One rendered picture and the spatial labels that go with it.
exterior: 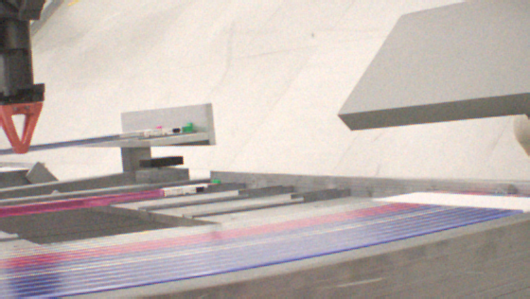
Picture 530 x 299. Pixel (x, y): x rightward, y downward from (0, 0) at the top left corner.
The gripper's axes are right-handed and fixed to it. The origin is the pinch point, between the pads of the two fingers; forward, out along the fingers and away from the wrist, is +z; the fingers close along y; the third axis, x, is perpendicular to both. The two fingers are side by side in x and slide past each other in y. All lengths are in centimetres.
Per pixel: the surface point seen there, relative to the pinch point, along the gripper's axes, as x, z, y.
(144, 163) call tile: 13.5, 3.6, 15.5
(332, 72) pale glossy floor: 148, -13, -120
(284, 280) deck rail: -11, 8, 86
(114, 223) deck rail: 7.1, 10.9, 18.0
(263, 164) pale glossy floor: 118, 15, -122
